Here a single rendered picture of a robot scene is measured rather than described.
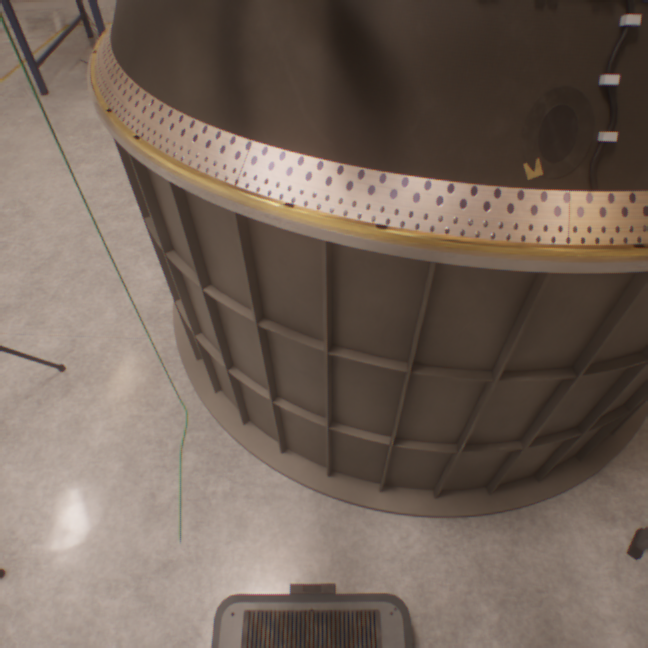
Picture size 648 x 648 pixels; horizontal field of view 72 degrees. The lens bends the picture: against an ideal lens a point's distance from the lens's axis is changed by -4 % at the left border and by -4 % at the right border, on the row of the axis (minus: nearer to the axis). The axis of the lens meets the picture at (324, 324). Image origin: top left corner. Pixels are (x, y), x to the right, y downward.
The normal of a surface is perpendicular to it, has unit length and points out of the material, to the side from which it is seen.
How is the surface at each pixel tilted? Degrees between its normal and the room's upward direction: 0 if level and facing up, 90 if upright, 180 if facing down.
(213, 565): 0
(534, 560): 0
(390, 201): 43
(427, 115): 62
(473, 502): 0
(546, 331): 90
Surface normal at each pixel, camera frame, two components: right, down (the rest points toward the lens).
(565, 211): -0.04, 0.06
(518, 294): -0.07, 0.77
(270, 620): -0.01, -0.64
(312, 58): -0.41, 0.31
